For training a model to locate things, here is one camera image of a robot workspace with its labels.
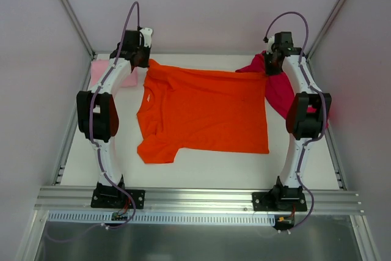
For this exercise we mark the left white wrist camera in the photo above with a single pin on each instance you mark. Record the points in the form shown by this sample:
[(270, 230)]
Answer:
[(146, 37)]

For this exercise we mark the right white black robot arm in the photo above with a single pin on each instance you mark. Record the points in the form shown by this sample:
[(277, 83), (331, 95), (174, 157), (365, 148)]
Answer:
[(307, 116)]

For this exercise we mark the orange t shirt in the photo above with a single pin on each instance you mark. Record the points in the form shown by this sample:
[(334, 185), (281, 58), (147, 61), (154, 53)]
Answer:
[(203, 110)]

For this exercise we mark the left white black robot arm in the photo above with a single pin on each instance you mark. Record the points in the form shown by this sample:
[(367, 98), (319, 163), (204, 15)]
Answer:
[(97, 115)]

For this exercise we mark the left aluminium frame post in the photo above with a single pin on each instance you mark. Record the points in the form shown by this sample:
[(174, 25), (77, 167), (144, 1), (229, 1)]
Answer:
[(77, 27)]

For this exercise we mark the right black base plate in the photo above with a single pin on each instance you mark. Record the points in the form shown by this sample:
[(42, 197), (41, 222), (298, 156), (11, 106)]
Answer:
[(280, 198)]

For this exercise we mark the aluminium frame post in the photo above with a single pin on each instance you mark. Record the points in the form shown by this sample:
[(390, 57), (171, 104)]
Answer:
[(326, 26), (77, 27)]

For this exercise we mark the white slotted cable duct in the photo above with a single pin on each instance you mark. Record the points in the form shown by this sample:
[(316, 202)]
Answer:
[(251, 219)]

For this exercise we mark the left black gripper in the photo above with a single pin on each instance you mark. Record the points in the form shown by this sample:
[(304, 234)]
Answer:
[(140, 59)]

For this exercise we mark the front aluminium rail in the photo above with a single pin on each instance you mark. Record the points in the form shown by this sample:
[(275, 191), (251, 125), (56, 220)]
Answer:
[(237, 201)]

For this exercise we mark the right aluminium frame post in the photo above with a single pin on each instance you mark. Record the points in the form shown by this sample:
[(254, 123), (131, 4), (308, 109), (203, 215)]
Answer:
[(326, 26)]

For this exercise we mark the magenta t shirt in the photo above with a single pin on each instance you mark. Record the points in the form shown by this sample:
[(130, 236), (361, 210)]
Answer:
[(278, 90)]

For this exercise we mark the folded pink t shirt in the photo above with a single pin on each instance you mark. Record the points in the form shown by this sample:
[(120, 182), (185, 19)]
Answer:
[(99, 67)]

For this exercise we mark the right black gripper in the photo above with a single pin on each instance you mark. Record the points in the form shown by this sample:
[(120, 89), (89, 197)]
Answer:
[(272, 66)]

